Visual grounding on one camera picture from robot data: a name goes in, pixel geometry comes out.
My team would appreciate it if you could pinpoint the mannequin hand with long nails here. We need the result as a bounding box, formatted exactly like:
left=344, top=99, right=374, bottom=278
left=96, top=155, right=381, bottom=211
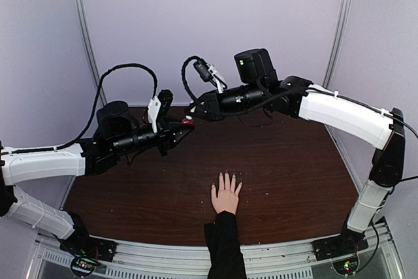
left=210, top=172, right=242, bottom=215

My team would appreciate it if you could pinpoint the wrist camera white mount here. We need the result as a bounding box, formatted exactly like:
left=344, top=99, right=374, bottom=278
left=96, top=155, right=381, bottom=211
left=193, top=58, right=228, bottom=93
left=147, top=90, right=173, bottom=133

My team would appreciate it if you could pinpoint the black braided left cable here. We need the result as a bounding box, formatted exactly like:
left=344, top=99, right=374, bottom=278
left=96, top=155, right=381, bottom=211
left=55, top=62, right=158, bottom=152

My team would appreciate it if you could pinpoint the aluminium corner post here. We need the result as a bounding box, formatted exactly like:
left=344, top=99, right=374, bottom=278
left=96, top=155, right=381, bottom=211
left=74, top=0, right=100, bottom=88
left=323, top=0, right=352, bottom=88

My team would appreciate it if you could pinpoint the black braided cable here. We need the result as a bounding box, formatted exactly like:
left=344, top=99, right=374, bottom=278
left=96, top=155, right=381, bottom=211
left=55, top=62, right=158, bottom=152
left=181, top=56, right=295, bottom=120

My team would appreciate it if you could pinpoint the aluminium front frame rail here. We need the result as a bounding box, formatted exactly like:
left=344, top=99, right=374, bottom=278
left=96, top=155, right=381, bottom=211
left=23, top=222, right=406, bottom=278

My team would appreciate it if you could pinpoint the black sleeved forearm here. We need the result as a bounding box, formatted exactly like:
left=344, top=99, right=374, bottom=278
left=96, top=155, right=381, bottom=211
left=204, top=211, right=247, bottom=279

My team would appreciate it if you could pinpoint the left aluminium corner post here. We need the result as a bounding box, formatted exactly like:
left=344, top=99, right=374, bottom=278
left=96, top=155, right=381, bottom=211
left=74, top=0, right=100, bottom=88

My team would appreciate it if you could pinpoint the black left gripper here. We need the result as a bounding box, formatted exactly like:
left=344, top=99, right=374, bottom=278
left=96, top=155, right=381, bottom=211
left=112, top=115, right=195, bottom=157

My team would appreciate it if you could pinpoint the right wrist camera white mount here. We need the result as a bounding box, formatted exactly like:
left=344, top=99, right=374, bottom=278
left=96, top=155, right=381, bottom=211
left=193, top=58, right=228, bottom=93

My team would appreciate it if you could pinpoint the left round circuit board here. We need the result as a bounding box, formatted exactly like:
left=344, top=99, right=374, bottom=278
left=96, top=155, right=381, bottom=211
left=70, top=257, right=101, bottom=277

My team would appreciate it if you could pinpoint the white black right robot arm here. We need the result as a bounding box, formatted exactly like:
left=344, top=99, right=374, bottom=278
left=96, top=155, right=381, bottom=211
left=181, top=48, right=406, bottom=254

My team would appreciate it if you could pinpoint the round circuit board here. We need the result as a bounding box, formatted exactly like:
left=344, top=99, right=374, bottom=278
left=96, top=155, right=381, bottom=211
left=332, top=257, right=359, bottom=276
left=70, top=257, right=101, bottom=277

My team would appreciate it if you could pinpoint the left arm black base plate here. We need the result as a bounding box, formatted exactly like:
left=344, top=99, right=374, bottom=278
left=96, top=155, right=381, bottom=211
left=57, top=236, right=117, bottom=262

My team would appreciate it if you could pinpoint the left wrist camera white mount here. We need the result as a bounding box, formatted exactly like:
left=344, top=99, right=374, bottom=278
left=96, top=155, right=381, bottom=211
left=147, top=90, right=173, bottom=133

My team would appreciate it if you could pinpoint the right round circuit board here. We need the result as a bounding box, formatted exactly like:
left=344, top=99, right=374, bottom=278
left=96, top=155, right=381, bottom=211
left=332, top=257, right=359, bottom=276

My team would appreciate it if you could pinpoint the right aluminium corner post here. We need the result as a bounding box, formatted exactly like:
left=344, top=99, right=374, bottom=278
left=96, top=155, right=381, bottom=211
left=323, top=0, right=352, bottom=88

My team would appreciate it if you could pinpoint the black braided right cable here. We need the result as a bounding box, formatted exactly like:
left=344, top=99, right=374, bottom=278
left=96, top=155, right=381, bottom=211
left=181, top=56, right=295, bottom=120

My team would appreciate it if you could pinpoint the red nail polish bottle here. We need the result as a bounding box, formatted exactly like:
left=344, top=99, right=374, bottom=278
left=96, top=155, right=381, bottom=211
left=182, top=119, right=195, bottom=125

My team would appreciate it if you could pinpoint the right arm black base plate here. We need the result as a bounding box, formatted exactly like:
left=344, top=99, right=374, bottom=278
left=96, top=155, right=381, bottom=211
left=312, top=235, right=369, bottom=261

